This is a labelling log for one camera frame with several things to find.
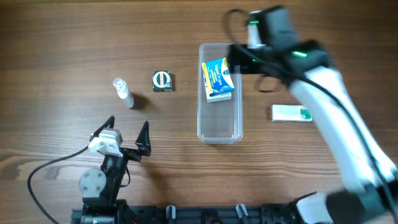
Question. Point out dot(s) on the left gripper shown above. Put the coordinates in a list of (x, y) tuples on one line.
[(127, 152)]

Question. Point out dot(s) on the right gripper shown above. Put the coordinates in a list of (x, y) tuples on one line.
[(237, 58)]

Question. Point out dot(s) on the blue yellow VapoDrops box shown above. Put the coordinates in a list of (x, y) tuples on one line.
[(217, 77)]

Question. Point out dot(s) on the clear white spray bottle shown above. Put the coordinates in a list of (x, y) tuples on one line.
[(123, 92)]

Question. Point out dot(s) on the white medicine box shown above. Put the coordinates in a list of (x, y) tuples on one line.
[(221, 97)]

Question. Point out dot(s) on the green Zam-Buk ointment box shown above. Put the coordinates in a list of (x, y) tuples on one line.
[(162, 80)]

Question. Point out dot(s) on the white green box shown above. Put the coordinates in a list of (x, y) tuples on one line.
[(290, 113)]

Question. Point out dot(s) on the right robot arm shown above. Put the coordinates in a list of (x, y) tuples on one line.
[(369, 177)]

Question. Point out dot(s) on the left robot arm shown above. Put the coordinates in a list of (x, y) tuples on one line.
[(100, 187)]

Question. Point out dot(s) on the clear plastic container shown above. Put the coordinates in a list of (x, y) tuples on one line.
[(219, 122)]

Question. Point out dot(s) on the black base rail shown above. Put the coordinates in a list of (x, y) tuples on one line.
[(261, 214)]

